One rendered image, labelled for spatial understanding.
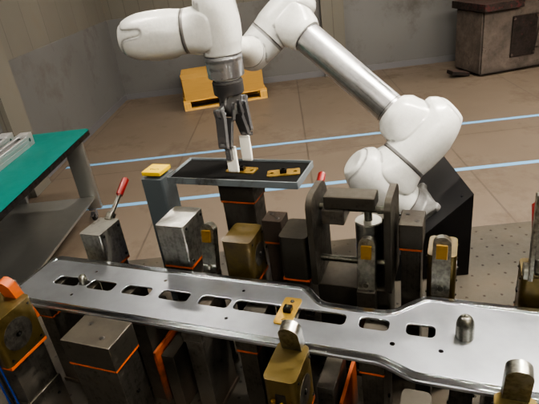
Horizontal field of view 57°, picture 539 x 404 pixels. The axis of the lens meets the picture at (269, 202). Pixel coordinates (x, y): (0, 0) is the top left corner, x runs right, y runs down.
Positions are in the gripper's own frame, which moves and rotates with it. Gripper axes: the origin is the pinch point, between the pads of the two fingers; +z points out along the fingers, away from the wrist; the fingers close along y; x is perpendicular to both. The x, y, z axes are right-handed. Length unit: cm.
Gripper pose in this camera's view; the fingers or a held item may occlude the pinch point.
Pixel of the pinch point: (239, 155)
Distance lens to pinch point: 130.4
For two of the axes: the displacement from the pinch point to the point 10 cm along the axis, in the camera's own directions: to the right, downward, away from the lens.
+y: -4.2, 4.6, -7.9
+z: 1.2, 8.9, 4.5
